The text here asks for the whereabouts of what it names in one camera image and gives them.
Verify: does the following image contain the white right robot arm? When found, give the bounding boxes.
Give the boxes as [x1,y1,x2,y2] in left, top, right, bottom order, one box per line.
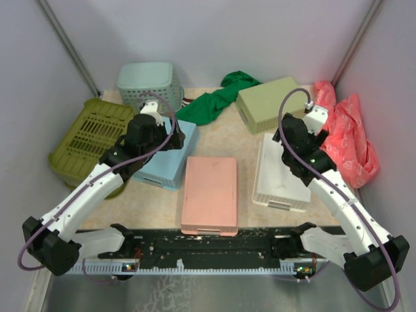
[273,113,410,292]

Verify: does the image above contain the light blue shallow basket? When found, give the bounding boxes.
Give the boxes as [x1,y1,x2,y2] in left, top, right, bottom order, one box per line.
[133,120,200,190]

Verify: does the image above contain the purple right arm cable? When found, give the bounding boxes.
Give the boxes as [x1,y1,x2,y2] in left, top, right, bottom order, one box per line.
[278,87,400,311]

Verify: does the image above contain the white plastic basket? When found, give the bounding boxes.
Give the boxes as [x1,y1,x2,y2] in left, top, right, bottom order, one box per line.
[252,133,311,213]

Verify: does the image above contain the light blue laundry basket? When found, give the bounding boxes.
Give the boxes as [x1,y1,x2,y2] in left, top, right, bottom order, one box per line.
[116,62,184,112]

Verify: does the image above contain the brown striped sock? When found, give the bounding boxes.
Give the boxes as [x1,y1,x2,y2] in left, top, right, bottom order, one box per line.
[181,97,194,107]

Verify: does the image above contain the white slotted cable duct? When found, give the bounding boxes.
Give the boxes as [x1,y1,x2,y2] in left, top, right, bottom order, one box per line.
[84,259,309,276]

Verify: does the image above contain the pink plastic basket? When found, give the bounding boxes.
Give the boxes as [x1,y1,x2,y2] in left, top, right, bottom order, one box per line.
[181,156,238,237]

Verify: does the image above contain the olive green laundry basket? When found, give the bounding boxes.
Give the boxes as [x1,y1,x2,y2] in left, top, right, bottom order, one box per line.
[48,97,135,190]

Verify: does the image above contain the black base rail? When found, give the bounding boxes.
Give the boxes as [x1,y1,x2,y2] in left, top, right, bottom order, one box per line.
[97,227,329,269]

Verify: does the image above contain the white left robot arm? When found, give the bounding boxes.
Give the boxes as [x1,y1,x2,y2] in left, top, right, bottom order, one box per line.
[22,113,185,276]

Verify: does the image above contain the pink plastic bag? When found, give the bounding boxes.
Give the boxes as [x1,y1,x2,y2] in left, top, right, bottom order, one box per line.
[313,81,380,189]

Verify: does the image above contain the light green plastic basket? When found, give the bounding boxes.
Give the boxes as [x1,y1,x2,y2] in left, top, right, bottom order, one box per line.
[235,77,299,135]

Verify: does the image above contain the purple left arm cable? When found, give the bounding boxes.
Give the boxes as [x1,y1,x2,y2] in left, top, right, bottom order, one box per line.
[18,92,179,283]

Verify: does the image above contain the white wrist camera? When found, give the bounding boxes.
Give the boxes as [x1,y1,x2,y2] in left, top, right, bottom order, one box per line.
[140,99,164,126]
[302,101,328,135]

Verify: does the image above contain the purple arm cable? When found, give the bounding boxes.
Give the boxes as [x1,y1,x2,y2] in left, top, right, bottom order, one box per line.
[278,87,400,311]
[18,92,179,283]

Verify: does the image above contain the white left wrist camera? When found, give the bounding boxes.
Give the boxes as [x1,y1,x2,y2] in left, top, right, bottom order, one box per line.
[140,99,164,126]

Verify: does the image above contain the green shirt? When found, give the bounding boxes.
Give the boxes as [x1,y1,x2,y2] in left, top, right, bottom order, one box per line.
[175,71,262,126]

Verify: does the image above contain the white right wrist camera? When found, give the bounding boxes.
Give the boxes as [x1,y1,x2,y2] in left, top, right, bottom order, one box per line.
[302,101,328,135]

